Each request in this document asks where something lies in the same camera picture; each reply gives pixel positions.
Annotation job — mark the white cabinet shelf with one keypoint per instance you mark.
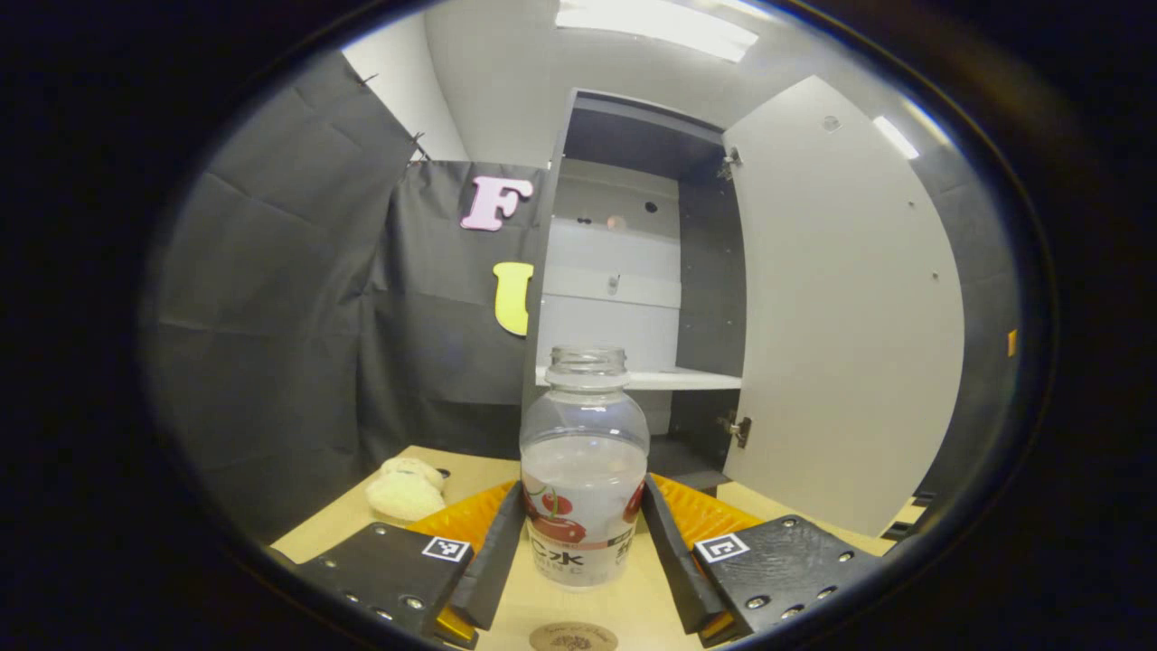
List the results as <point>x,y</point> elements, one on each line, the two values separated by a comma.
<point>669,379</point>

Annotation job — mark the metal cabinet hinge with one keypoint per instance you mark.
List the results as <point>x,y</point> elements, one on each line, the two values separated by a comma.
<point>737,429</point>
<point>730,165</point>

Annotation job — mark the cream plush toy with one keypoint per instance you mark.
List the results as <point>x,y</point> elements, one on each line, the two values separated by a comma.
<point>402,497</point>

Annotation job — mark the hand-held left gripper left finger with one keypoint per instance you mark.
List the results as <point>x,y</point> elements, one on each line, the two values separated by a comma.
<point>497,570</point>

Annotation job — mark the clear plastic bottle red label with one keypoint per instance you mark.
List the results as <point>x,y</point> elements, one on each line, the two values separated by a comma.
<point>583,434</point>

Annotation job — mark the light grey cabinet door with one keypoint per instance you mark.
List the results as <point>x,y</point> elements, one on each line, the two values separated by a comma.
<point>841,316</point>

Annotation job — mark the ceiling light panel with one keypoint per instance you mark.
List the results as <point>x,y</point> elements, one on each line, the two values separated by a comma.
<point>655,27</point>
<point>896,137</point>

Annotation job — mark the dark grey cabinet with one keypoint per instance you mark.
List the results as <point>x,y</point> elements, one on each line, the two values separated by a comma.
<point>633,136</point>

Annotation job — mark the black backdrop cloth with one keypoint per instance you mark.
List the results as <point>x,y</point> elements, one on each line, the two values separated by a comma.
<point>271,316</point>

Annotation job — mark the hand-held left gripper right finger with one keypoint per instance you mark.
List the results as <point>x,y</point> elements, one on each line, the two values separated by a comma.
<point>669,570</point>

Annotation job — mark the round brown coaster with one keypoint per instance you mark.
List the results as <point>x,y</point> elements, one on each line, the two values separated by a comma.
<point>574,640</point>

